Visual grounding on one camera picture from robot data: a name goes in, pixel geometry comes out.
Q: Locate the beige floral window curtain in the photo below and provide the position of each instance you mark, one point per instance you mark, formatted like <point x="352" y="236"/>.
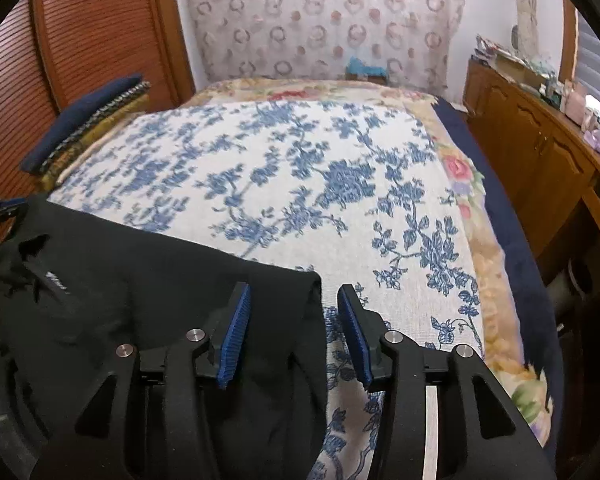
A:
<point x="525" y="10"/>

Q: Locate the grey bin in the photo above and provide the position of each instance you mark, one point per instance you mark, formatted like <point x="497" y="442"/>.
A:
<point x="565" y="285"/>

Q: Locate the navy bed sheet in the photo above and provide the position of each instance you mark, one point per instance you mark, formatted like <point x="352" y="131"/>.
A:
<point x="520" y="260"/>

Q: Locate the blue floral bed cover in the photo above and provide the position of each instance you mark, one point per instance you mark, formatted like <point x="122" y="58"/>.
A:
<point x="330" y="185"/>

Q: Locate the pink tissue pack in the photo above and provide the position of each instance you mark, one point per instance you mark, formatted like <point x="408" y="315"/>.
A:
<point x="599" y="140"/>

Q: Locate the wooden slatted wardrobe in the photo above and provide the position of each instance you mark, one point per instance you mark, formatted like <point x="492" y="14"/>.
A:
<point x="95" y="25"/>

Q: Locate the circle print curtain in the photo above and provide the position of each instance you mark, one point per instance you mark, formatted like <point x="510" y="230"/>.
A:
<point x="305" y="20"/>

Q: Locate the cardboard box with teal cloth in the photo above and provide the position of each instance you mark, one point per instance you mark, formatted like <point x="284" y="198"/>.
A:
<point x="365" y="67"/>

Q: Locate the pink container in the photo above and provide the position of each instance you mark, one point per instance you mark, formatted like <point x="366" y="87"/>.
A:
<point x="576" y="102"/>

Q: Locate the pink floral blanket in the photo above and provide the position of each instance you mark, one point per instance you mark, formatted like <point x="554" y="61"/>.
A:
<point x="485" y="260"/>

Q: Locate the open cardboard box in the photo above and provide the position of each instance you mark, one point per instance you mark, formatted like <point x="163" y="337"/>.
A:
<point x="515" y="67"/>

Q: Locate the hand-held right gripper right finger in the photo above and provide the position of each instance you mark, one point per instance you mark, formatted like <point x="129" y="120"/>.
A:
<point x="355" y="340"/>

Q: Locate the wooden cabinet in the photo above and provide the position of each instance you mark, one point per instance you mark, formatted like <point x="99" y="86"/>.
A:
<point x="530" y="130"/>

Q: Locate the black printed t-shirt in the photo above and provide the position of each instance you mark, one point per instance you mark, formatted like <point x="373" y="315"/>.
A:
<point x="130" y="280"/>

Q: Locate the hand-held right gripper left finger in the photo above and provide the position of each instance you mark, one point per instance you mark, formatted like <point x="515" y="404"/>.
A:
<point x="235" y="330"/>

